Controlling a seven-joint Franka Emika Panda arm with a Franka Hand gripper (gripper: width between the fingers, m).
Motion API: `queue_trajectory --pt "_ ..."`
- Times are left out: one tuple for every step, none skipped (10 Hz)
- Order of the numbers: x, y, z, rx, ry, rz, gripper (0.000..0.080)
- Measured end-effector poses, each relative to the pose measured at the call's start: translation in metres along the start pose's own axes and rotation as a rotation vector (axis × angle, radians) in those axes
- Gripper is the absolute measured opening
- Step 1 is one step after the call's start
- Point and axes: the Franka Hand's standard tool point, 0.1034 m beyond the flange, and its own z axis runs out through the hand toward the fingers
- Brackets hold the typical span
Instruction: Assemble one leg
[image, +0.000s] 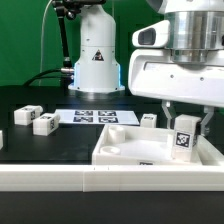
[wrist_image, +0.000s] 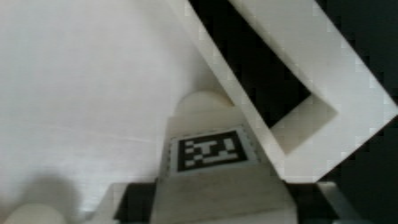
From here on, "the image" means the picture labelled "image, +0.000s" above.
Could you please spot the white tag sheet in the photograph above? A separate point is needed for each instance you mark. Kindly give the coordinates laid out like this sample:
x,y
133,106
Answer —
x,y
75,116

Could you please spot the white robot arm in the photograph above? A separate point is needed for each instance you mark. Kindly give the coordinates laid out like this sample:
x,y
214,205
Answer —
x,y
180,58

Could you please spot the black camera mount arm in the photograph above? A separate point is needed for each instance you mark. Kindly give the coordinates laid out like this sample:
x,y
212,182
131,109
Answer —
x,y
69,9

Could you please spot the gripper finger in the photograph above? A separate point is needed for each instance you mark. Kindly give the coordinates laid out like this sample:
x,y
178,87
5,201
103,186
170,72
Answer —
x,y
169,111
208,113

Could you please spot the white front fence rail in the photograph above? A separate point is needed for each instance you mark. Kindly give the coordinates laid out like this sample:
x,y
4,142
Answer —
x,y
92,178

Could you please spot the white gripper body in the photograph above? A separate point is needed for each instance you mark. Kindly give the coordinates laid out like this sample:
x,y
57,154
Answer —
x,y
153,74

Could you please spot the white square tabletop part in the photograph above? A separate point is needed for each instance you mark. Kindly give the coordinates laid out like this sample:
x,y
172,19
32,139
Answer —
x,y
132,145

